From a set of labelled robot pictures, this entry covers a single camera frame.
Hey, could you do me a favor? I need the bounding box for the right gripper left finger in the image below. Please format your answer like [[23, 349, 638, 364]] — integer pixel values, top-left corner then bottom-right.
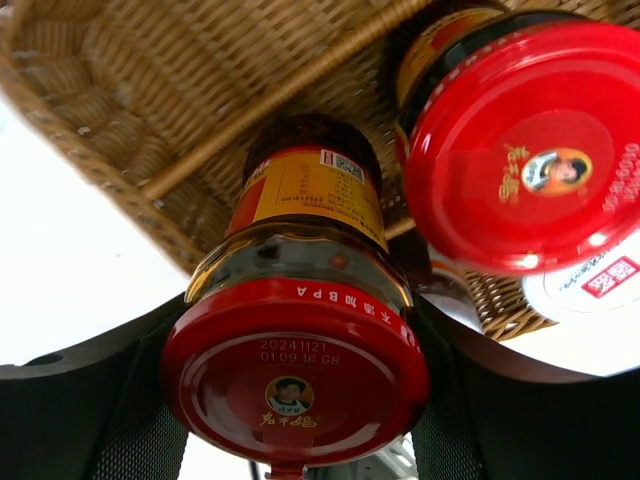
[[1, 295, 188, 480]]

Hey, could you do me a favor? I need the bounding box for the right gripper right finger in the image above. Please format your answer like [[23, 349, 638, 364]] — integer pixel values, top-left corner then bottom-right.
[[410, 298, 639, 479]]

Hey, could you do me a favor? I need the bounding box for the white lid jar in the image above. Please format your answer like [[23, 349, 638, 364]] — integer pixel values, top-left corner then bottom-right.
[[414, 234, 640, 334]]

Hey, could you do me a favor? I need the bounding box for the red lid chili jar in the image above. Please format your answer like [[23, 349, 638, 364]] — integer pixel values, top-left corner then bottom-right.
[[159, 114, 430, 479], [386, 2, 639, 276]]

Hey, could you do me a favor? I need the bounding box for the wicker divided basket tray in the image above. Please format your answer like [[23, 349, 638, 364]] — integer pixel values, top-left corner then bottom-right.
[[0, 0, 640, 343]]

